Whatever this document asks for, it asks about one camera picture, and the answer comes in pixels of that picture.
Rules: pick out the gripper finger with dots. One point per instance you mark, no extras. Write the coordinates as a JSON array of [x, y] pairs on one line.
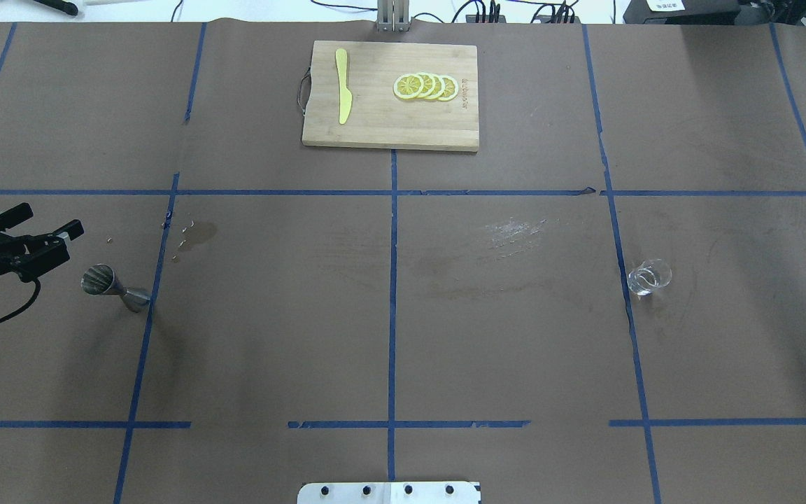
[[15, 216], [61, 236]]

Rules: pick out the steel jigger measuring cup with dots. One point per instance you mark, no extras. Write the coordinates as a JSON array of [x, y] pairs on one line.
[[102, 280]]

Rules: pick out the clear glass cup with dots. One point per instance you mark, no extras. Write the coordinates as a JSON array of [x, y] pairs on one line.
[[650, 276]]

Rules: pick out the yellow plastic knife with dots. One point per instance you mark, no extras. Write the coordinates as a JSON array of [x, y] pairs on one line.
[[345, 95]]

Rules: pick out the lemon slice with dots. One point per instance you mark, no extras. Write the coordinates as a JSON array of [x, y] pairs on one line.
[[429, 86], [439, 87], [409, 86], [451, 89]]

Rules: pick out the bamboo cutting board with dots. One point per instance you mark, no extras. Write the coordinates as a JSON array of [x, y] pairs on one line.
[[378, 118]]

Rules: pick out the aluminium frame post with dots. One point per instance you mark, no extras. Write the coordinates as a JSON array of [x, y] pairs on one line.
[[393, 16]]

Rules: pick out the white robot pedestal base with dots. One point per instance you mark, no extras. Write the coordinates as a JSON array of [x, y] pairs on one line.
[[391, 492]]

